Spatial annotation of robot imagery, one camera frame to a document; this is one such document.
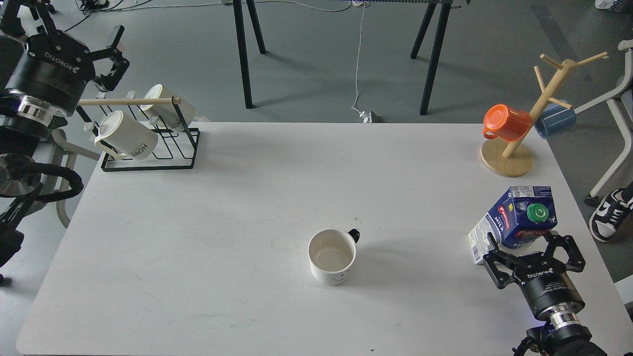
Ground black floor cables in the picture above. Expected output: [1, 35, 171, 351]
[64, 0, 159, 33]

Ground white power cable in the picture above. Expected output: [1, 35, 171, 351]
[351, 0, 370, 115]

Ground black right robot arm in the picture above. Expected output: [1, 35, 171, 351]
[483, 232, 604, 356]

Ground black table trestle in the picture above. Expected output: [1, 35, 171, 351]
[409, 0, 453, 115]
[232, 0, 267, 110]

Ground blue white milk carton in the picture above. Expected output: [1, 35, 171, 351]
[467, 185, 558, 265]

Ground white power plug adapter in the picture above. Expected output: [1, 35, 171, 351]
[359, 110, 383, 124]

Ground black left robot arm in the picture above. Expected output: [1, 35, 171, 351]
[0, 0, 129, 264]

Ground blue cup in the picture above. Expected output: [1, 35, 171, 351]
[533, 103, 577, 139]

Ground white HOME mug front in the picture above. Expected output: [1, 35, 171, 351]
[93, 110, 158, 160]

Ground black table trestle left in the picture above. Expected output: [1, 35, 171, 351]
[232, 0, 267, 110]

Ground white smiley face mug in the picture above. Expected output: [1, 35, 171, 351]
[308, 228, 361, 286]

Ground black table trestle right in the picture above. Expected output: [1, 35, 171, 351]
[409, 0, 453, 115]

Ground white chair base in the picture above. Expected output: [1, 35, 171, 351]
[576, 39, 632, 207]

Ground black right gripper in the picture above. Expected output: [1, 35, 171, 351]
[482, 229, 586, 321]

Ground wooden mug tree stand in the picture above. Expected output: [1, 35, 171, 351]
[481, 52, 608, 178]

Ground white HOME mug rear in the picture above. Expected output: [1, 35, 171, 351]
[140, 84, 196, 133]

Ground orange plastic cup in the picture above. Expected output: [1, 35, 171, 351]
[482, 104, 532, 142]

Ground white home mug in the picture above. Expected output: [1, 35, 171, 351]
[93, 110, 158, 160]
[140, 84, 196, 133]

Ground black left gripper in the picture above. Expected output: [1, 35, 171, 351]
[0, 0, 131, 117]

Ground black white sneaker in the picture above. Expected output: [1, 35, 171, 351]
[588, 188, 632, 243]

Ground black wire mug rack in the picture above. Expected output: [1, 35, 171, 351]
[76, 93, 201, 172]

